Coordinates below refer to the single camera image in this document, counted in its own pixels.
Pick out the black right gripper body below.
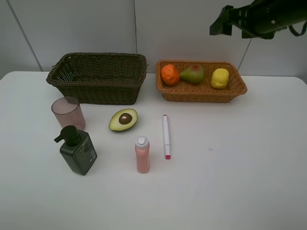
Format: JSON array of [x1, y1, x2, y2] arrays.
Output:
[[230, 0, 287, 40]]

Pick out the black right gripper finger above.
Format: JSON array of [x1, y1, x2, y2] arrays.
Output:
[[210, 5, 234, 36], [242, 28, 261, 39]]

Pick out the yellow lemon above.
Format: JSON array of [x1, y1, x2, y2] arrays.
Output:
[[211, 68, 229, 89]]

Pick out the green red pear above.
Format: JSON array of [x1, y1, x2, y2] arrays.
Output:
[[179, 64, 204, 84]]

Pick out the orange mandarin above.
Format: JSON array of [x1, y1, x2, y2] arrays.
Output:
[[160, 64, 180, 86]]

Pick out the white marker pink caps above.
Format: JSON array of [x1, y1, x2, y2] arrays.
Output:
[[163, 115, 171, 160]]

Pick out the translucent pink plastic cup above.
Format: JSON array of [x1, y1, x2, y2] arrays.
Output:
[[51, 96, 86, 130]]

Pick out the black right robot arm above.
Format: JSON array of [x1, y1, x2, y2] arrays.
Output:
[[210, 0, 307, 40]]

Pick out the orange wicker basket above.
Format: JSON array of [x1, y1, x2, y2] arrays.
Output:
[[156, 60, 247, 103]]

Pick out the halved avocado with pit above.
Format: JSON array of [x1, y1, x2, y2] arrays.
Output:
[[109, 108, 138, 132]]

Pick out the dark brown wicker basket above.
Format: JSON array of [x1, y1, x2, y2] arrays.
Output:
[[46, 53, 147, 105]]

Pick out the pink bottle white cap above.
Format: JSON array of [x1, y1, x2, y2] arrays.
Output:
[[135, 136, 150, 173]]

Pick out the dark green pump bottle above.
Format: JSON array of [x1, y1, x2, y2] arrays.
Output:
[[54, 126, 97, 175]]

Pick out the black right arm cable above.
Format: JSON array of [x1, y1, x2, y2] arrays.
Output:
[[288, 20, 307, 37]]

